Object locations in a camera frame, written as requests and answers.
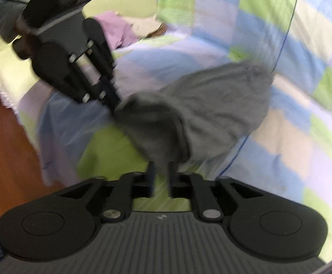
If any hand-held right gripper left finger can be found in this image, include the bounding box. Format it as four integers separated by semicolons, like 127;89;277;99
53;161;156;223

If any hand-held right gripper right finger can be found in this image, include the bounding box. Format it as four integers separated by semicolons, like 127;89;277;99
167;161;265;222

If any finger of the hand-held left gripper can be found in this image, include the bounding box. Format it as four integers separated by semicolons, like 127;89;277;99
55;54;92;104
90;41;121;114

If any grey garment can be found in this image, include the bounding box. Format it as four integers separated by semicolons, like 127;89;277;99
113;60;277;175

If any purple garment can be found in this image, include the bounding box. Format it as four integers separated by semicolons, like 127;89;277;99
93;11;140;51

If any cream garment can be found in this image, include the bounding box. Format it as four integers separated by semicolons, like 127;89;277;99
120;14;166;39

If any small brown item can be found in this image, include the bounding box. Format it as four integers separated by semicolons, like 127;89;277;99
147;23;167;38

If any plaid quilt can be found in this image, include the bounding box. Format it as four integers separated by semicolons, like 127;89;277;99
17;0;332;264

